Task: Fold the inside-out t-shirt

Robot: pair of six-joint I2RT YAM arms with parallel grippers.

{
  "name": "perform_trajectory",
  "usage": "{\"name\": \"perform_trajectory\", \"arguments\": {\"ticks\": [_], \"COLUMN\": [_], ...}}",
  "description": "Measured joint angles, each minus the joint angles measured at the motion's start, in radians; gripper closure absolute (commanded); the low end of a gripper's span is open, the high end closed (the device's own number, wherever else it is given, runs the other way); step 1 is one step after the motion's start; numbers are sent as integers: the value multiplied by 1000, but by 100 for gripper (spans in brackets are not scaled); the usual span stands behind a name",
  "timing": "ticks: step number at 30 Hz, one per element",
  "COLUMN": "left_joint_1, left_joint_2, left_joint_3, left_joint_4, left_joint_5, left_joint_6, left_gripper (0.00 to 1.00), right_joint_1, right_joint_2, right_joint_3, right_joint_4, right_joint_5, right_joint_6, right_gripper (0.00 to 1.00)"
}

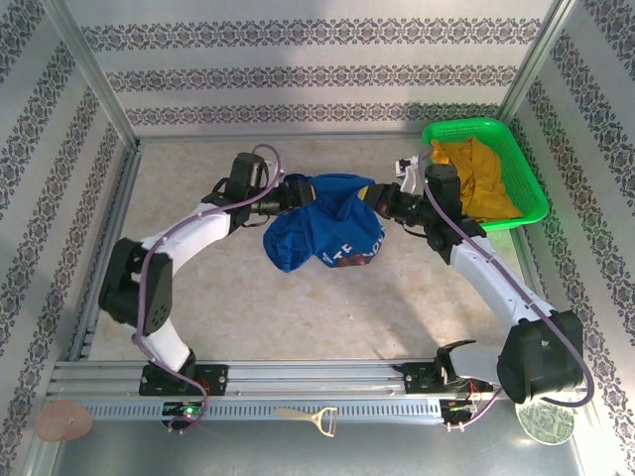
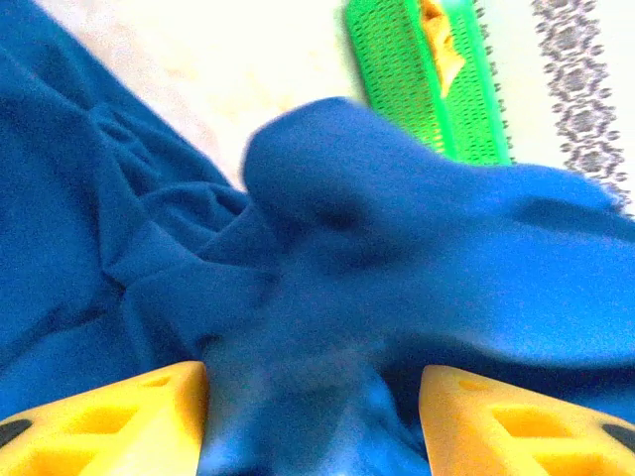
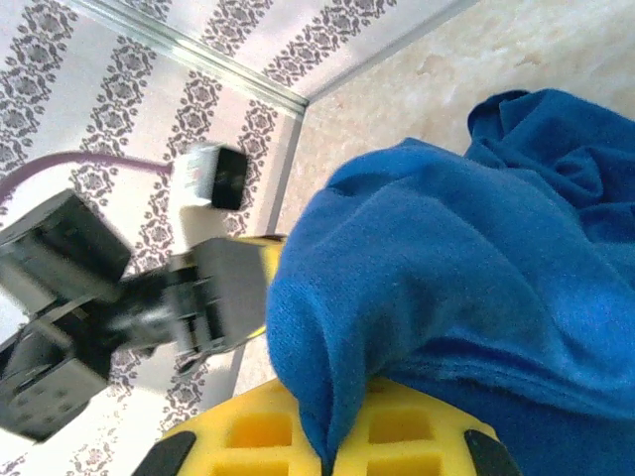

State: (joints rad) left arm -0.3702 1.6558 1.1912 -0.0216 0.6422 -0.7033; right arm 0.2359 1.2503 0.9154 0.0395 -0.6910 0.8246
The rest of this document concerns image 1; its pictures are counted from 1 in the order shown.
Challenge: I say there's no aluminium frame post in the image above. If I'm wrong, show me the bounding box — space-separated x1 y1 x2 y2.
42 0 143 150
498 0 579 120

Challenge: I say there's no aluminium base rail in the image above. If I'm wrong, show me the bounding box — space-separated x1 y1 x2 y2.
45 359 585 401

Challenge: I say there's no yellow cloth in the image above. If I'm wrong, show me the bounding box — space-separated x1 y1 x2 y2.
429 137 525 222

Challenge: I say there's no blue printed t-shirt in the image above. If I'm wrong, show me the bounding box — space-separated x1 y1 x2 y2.
262 172 388 274

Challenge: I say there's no translucent pink cup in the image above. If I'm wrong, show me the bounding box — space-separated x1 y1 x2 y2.
35 400 94 442

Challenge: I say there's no aluminium frame bar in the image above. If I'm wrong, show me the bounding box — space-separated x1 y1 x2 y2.
133 129 428 145
68 141 143 361
510 227 555 301

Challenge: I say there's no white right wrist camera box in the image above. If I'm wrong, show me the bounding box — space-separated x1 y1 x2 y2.
395 156 421 194

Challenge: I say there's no green plastic basket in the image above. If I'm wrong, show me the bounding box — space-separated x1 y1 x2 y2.
421 117 550 234

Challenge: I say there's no slotted grey cable duct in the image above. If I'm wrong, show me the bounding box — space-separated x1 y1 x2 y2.
81 399 444 423

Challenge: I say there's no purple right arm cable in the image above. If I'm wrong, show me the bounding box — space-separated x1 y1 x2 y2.
418 147 595 431

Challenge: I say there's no beige handled peeler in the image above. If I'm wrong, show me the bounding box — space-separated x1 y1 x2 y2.
273 406 338 437

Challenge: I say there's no green patterned white bowl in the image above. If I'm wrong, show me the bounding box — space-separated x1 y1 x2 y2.
515 399 575 445

